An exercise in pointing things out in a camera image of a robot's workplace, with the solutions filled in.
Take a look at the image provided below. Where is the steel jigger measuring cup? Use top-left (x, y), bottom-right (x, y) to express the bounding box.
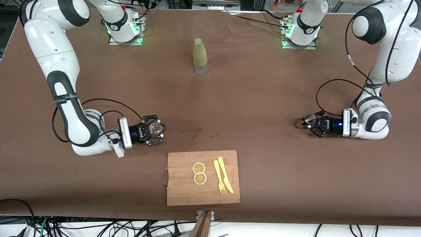
top-left (295, 113), bottom-right (317, 130)

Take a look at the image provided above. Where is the clear glass shaker cup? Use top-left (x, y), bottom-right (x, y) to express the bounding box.
top-left (148, 121), bottom-right (166, 138)

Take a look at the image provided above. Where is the wooden cutting board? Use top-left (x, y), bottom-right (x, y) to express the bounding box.
top-left (163, 150), bottom-right (240, 206)

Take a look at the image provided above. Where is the yellow plastic fork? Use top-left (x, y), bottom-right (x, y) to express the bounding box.
top-left (213, 160), bottom-right (226, 195)

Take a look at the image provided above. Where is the yellow plastic knife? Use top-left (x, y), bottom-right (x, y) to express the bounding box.
top-left (217, 157), bottom-right (234, 194)

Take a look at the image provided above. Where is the green sleeved glass bottle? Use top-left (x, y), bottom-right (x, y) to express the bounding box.
top-left (193, 38), bottom-right (208, 75)

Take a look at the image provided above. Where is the brown table cover mat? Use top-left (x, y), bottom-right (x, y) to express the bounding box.
top-left (0, 6), bottom-right (421, 227)

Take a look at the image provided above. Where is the grey power strip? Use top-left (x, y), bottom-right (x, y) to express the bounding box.
top-left (192, 0), bottom-right (241, 11)

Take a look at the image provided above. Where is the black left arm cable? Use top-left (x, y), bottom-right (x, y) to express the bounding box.
top-left (315, 0), bottom-right (415, 117)

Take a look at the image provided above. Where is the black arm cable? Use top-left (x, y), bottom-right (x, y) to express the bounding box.
top-left (51, 98), bottom-right (144, 143)
top-left (315, 0), bottom-right (415, 117)

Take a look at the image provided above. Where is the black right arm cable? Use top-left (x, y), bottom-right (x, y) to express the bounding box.
top-left (51, 98), bottom-right (144, 143)

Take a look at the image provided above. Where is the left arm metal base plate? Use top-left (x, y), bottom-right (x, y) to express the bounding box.
top-left (282, 18), bottom-right (317, 50)

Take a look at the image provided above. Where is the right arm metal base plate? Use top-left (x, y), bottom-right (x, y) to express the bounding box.
top-left (108, 15), bottom-right (144, 46)

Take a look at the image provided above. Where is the small metal bracket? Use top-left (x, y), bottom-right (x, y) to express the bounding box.
top-left (196, 210), bottom-right (215, 222)

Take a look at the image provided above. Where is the wooden post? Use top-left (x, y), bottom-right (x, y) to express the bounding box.
top-left (190, 211), bottom-right (213, 237)

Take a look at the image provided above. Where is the short black table cable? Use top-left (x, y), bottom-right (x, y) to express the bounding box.
top-left (260, 9), bottom-right (287, 21)

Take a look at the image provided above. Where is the long black table cable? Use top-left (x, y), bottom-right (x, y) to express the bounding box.
top-left (230, 13), bottom-right (290, 31)

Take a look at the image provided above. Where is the black looped floor cable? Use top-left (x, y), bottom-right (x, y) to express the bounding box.
top-left (0, 198), bottom-right (36, 237)

